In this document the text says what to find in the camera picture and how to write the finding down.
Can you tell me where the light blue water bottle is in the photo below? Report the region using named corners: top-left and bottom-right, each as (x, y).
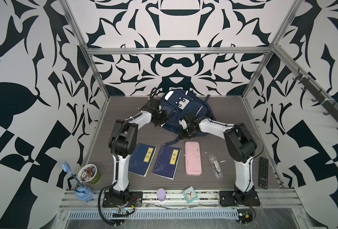
top-left (62, 161), bottom-right (94, 202)

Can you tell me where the white slotted cable duct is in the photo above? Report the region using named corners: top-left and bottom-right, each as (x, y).
top-left (69, 209), bottom-right (239, 220)

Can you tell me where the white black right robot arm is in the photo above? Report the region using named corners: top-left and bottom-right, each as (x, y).
top-left (179, 115), bottom-right (257, 200)

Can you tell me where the black corrugated cable conduit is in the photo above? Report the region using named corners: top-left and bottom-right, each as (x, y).
top-left (97, 183), bottom-right (118, 226)

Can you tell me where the navy blue school backpack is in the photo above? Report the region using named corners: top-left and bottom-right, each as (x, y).
top-left (160, 89), bottom-right (216, 146)

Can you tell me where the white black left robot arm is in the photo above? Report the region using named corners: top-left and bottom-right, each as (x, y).
top-left (109, 98), bottom-right (169, 203)

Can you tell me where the blue book right yellow label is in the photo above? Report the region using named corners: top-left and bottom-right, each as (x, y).
top-left (152, 145), bottom-right (181, 180)

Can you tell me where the small circuit board left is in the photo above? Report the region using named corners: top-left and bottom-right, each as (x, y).
top-left (112, 209), bottom-right (135, 218)

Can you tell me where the blue book left yellow label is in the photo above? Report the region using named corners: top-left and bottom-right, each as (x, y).
top-left (128, 143), bottom-right (156, 177)

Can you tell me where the clear plastic bag with eraser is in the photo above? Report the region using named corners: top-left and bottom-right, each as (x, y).
top-left (209, 155), bottom-right (223, 179)

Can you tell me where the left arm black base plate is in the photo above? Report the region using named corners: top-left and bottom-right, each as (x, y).
top-left (102, 189), bottom-right (143, 208)

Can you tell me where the small circuit board right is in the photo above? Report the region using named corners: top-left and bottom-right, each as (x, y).
top-left (236, 211), bottom-right (255, 225)

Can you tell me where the purple small bottle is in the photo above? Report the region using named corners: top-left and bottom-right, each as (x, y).
top-left (156, 189), bottom-right (166, 202)

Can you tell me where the blue book yellow label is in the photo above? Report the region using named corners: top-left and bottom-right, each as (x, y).
top-left (128, 143), bottom-right (156, 177)
top-left (152, 145), bottom-right (181, 180)

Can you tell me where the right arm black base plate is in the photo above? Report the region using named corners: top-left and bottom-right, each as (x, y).
top-left (219, 190), bottom-right (261, 207)

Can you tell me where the small circuit board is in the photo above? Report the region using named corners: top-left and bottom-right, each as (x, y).
top-left (112, 209), bottom-right (135, 218)
top-left (236, 211), bottom-right (255, 225)

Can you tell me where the green paper cup with items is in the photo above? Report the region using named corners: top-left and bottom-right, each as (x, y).
top-left (77, 164), bottom-right (101, 184)

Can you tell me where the black tv remote control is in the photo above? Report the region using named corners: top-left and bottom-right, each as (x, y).
top-left (258, 157), bottom-right (269, 189)

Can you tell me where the teal small alarm clock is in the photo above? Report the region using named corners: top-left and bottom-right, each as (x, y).
top-left (182, 186), bottom-right (198, 204)

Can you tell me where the pink pencil case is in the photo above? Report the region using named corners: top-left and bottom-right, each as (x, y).
top-left (185, 141), bottom-right (202, 176)

